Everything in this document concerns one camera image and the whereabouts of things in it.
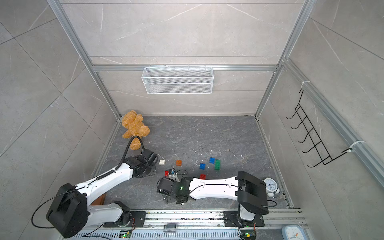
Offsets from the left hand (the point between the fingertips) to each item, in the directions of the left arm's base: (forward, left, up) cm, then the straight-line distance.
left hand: (154, 168), depth 86 cm
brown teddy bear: (+33, +19, +4) cm, 38 cm away
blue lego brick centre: (+2, -29, -4) cm, 29 cm away
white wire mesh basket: (+52, -15, +25) cm, 60 cm away
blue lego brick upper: (+6, -35, -4) cm, 36 cm away
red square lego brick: (-5, -29, -2) cm, 29 cm away
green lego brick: (+3, -39, -4) cm, 39 cm away
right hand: (-16, -12, +1) cm, 20 cm away
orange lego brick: (+6, -14, -5) cm, 16 cm away
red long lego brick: (-8, -10, +11) cm, 17 cm away
